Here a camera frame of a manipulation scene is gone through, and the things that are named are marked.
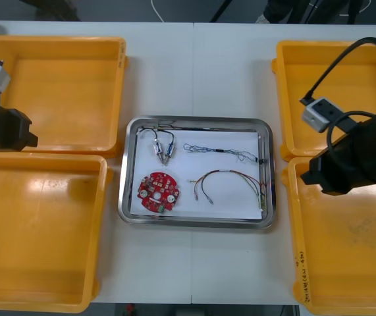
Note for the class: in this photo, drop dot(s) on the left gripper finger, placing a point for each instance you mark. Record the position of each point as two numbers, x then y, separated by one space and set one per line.
29 145
31 137

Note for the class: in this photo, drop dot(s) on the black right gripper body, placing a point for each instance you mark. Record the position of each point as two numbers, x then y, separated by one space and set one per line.
349 164

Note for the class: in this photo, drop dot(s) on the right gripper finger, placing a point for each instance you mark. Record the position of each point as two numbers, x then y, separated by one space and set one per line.
317 182
314 168

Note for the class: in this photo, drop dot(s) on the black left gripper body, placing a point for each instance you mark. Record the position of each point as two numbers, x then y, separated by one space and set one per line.
10 131

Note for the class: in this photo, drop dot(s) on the steel tray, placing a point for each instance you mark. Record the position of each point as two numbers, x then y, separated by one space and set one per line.
270 197

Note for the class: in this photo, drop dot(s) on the yellow-orange plastic bin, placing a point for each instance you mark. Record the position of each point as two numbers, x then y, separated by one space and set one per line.
42 230
339 247
289 82
69 92

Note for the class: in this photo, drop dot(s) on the white paper sheet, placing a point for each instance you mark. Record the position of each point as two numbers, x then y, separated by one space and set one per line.
227 197

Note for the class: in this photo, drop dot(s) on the round red circuit board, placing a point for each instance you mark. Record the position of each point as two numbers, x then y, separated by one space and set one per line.
159 187

